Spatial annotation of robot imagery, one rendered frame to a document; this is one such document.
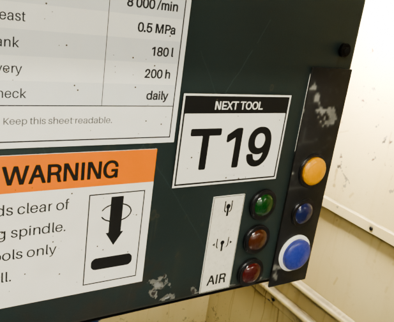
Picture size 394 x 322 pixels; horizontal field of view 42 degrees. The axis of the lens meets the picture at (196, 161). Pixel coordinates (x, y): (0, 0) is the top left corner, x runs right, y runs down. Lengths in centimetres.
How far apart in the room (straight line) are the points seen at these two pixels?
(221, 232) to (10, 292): 16
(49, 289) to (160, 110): 14
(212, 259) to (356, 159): 96
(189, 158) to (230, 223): 7
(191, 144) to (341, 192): 105
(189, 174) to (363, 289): 107
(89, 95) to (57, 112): 2
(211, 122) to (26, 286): 17
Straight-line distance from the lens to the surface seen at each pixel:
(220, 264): 44
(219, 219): 41
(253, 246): 44
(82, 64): 32
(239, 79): 38
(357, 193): 136
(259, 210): 43
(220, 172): 39
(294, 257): 48
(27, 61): 31
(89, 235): 36
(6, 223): 34
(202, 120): 37
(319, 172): 45
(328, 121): 45
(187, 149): 37
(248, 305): 180
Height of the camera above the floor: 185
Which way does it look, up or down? 18 degrees down
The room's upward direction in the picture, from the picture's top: 8 degrees clockwise
